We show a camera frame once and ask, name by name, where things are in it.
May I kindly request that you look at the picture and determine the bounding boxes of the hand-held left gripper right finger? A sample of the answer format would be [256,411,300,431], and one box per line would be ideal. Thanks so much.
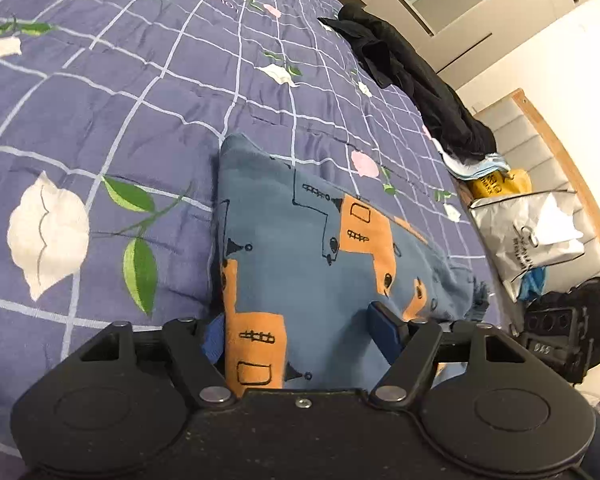
[366,301,534,409]

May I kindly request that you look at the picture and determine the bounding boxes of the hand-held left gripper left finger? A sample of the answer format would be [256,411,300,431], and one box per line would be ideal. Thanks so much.
[62,316,236,409]

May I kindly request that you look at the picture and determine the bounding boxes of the blue pants with orange print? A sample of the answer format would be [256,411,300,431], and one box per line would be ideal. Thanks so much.
[211,132,492,392]

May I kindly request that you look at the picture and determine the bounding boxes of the blue plastic wrapper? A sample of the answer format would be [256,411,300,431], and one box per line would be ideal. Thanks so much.
[517,267,549,302]

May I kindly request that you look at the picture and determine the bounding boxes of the white plastic bag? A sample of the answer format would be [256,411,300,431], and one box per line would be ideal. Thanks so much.
[469,190,589,304]

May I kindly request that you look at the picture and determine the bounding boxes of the yellow plastic bag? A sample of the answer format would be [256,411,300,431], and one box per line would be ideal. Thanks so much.
[467,169,534,201]

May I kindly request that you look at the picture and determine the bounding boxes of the black bag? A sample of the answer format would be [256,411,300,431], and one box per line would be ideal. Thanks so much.
[522,277,600,387]

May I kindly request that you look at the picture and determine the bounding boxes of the light blue cloth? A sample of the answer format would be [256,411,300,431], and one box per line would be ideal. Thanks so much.
[440,149,512,182]

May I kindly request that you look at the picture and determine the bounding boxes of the white padded headboard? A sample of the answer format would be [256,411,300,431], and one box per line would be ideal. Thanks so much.
[472,87,600,282]

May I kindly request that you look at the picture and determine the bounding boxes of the purple checked floral quilt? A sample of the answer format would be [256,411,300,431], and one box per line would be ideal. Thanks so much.
[0,0,507,462]

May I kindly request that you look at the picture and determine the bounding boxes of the black clothing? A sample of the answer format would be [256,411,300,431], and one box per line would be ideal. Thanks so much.
[317,2,499,162]

